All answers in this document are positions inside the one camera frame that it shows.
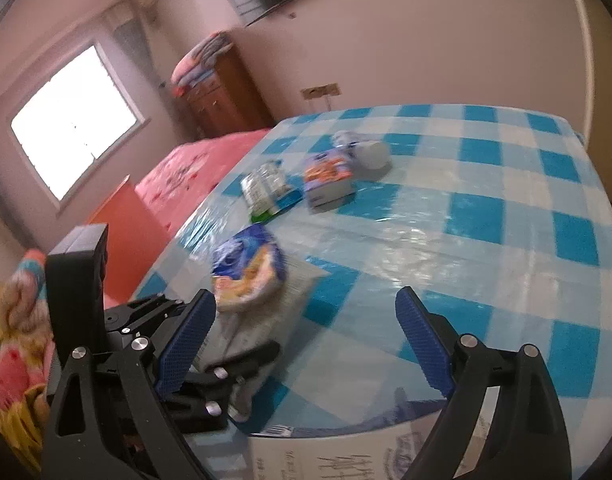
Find window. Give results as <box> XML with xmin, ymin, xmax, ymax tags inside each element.
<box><xmin>9</xmin><ymin>41</ymin><xmax>150</xmax><ymax>202</ymax></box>

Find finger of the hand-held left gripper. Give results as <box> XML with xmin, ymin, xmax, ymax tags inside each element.
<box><xmin>185</xmin><ymin>338</ymin><xmax>282</xmax><ymax>387</ymax></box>
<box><xmin>161</xmin><ymin>384</ymin><xmax>237</xmax><ymax>434</ymax></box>

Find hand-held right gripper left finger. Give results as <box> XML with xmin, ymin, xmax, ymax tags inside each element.
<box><xmin>41</xmin><ymin>288</ymin><xmax>218</xmax><ymax>480</ymax></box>

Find green-edged snack packet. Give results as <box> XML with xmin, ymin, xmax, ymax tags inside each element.
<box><xmin>240</xmin><ymin>159</ymin><xmax>305</xmax><ymax>224</ymax></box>

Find blue orange snack packet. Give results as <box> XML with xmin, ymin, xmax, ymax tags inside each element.
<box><xmin>210</xmin><ymin>223</ymin><xmax>288</xmax><ymax>314</ymax></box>

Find brown wooden cabinet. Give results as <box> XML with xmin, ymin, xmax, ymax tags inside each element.
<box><xmin>182</xmin><ymin>44</ymin><xmax>278</xmax><ymax>137</ymax></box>

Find grey net curtain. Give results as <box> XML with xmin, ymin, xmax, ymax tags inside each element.
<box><xmin>112</xmin><ymin>14</ymin><xmax>163</xmax><ymax>92</ymax></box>

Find white plastic bottle blue label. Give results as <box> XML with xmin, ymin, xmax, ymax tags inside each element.
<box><xmin>331</xmin><ymin>129</ymin><xmax>391</xmax><ymax>171</ymax></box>

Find orange purple tissue pack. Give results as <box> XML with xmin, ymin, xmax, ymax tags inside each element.
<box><xmin>303</xmin><ymin>152</ymin><xmax>357</xmax><ymax>212</ymax></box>

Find blue checked tablecloth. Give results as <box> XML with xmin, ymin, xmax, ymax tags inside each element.
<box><xmin>135</xmin><ymin>103</ymin><xmax>612</xmax><ymax>480</ymax></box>

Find pink printed bedspread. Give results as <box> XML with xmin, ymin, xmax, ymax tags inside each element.
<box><xmin>135</xmin><ymin>127</ymin><xmax>273</xmax><ymax>242</ymax></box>

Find white milk carton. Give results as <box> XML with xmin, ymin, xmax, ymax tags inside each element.
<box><xmin>247</xmin><ymin>387</ymin><xmax>493</xmax><ymax>480</ymax></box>

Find orange red board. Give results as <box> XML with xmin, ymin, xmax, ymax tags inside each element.
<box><xmin>85</xmin><ymin>174</ymin><xmax>175</xmax><ymax>307</ymax></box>

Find folded colourful blankets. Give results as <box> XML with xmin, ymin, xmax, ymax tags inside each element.
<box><xmin>169</xmin><ymin>30</ymin><xmax>235</xmax><ymax>99</ymax></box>

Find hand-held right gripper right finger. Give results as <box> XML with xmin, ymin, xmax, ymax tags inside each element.
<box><xmin>394</xmin><ymin>285</ymin><xmax>573</xmax><ymax>480</ymax></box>

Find floral colourful blanket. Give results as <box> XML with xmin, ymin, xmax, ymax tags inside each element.
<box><xmin>0</xmin><ymin>246</ymin><xmax>58</xmax><ymax>467</ymax></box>

